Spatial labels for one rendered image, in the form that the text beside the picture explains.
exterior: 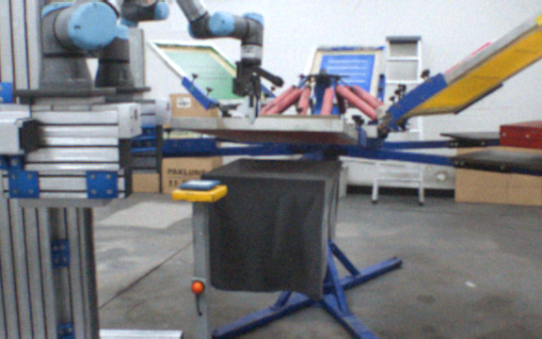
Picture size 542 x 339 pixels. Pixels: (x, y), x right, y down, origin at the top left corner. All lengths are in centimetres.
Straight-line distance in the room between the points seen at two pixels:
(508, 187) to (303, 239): 473
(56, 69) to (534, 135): 177
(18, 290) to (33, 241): 18
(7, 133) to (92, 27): 35
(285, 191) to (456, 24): 481
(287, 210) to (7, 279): 95
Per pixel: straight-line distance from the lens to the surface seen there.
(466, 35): 657
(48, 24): 170
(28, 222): 198
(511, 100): 661
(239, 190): 201
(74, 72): 169
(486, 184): 653
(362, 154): 311
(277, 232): 202
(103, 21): 157
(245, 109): 188
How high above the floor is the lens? 128
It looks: 9 degrees down
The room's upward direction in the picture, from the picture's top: straight up
